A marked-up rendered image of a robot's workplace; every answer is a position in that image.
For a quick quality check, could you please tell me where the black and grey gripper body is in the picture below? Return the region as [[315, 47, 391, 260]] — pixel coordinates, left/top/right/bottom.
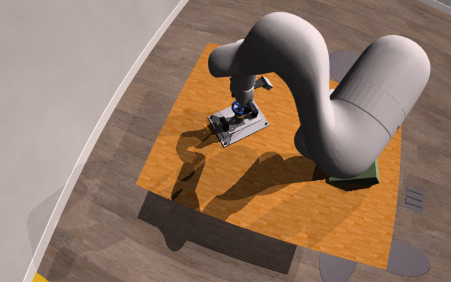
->
[[230, 81, 254, 108]]

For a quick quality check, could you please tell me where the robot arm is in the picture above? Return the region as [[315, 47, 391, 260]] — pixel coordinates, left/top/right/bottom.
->
[[208, 12, 430, 179]]

